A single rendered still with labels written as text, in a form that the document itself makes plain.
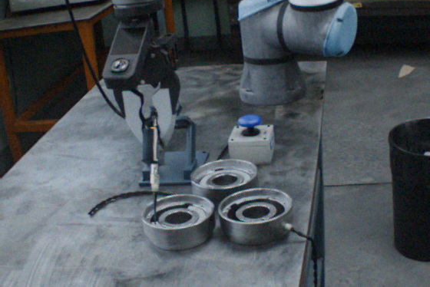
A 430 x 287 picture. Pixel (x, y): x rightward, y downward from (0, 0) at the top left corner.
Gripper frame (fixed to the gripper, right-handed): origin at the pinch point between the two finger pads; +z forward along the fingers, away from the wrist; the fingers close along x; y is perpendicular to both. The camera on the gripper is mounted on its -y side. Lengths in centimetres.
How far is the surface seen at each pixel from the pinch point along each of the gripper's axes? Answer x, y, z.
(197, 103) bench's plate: 5, 52, 13
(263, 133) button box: -12.9, 21.9, 8.7
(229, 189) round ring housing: -9.7, 2.3, 9.5
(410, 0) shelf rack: -80, 341, 50
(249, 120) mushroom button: -10.8, 21.0, 5.8
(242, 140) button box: -9.5, 18.9, 8.7
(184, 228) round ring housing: -5.3, -9.6, 9.2
